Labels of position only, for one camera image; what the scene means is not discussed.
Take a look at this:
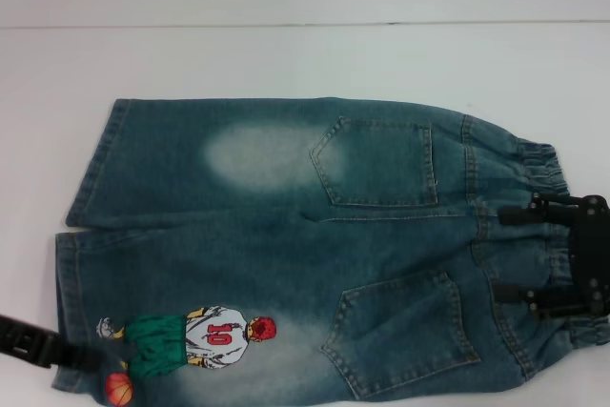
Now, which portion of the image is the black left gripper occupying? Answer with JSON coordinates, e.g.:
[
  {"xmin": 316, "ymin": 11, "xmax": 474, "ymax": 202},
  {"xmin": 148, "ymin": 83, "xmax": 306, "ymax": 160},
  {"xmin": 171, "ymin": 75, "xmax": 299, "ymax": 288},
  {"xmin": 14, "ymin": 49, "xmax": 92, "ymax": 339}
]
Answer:
[{"xmin": 0, "ymin": 313, "xmax": 131, "ymax": 372}]

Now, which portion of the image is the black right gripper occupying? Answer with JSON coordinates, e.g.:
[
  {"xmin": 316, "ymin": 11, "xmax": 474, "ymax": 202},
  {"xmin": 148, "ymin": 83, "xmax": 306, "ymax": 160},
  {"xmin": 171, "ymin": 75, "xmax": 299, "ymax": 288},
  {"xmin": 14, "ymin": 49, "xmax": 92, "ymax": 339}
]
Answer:
[{"xmin": 493, "ymin": 192, "xmax": 610, "ymax": 321}]

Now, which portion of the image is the blue denim shorts basketball print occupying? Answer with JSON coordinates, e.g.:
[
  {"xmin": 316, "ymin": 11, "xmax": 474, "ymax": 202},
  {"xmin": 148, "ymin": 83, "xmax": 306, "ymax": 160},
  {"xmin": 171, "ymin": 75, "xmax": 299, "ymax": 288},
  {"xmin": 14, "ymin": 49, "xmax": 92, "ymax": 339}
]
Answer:
[{"xmin": 51, "ymin": 97, "xmax": 610, "ymax": 407}]

